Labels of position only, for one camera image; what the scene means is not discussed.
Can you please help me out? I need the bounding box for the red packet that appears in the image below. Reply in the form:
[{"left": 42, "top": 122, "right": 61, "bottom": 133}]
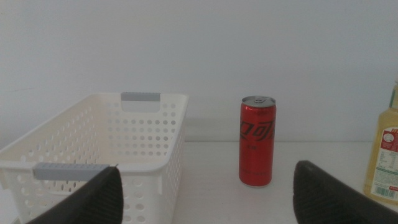
[{"left": 238, "top": 95, "right": 277, "bottom": 188}]

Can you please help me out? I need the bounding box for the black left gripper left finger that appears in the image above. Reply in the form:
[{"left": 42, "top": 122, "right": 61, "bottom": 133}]
[{"left": 26, "top": 166, "right": 124, "bottom": 224}]

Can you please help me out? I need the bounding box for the yellow tea bottle white cap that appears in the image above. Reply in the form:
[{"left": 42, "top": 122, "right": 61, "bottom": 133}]
[{"left": 363, "top": 79, "right": 398, "bottom": 206}]

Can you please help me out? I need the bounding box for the white perforated plastic basket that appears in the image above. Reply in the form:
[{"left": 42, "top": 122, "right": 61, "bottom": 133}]
[{"left": 0, "top": 91, "right": 190, "bottom": 224}]

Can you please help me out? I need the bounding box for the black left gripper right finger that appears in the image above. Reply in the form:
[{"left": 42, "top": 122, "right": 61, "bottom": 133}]
[{"left": 292, "top": 160, "right": 398, "bottom": 224}]

